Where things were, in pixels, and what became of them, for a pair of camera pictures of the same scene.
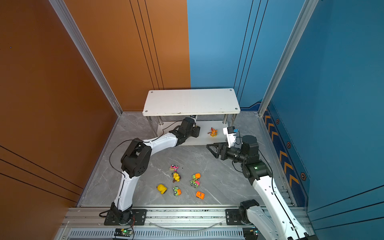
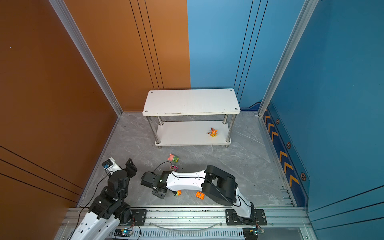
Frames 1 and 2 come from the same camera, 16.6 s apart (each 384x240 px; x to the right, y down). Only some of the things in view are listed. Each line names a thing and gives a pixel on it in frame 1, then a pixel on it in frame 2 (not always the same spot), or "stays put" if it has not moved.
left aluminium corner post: [61, 9] stays put
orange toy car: [200, 195] stays put
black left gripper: [196, 133] -> [130, 170]
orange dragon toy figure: [213, 132] stays put
